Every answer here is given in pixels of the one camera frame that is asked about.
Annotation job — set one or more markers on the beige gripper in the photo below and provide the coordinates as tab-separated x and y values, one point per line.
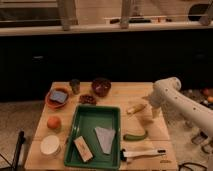
156	112

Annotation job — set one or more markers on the yellow banana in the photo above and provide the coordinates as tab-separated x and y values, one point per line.
136	108

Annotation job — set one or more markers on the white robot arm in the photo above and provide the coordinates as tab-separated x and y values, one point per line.
168	89

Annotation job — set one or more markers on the dark metal cup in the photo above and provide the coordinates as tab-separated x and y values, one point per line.
75	86

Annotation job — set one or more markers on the white paper cup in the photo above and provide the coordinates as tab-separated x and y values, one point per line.
50	145

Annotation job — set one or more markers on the green chili pepper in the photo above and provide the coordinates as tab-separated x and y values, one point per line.
134	137

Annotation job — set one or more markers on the grey folded cloth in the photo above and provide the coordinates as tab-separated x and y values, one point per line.
105	137

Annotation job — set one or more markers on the dark maroon bowl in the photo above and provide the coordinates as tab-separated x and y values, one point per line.
101	86

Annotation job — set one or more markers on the green plastic tray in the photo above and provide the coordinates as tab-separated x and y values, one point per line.
86	118

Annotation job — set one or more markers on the small brown dish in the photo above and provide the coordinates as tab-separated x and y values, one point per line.
87	99

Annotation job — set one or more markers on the wooden block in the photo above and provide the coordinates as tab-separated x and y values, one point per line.
83	149

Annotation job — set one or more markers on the blue sponge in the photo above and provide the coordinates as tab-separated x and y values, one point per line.
58	96

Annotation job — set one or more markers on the orange fruit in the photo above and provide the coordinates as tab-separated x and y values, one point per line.
54	123

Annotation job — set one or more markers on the orange bowl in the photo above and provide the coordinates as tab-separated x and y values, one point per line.
53	104

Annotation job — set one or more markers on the black stand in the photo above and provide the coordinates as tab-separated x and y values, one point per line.
20	142

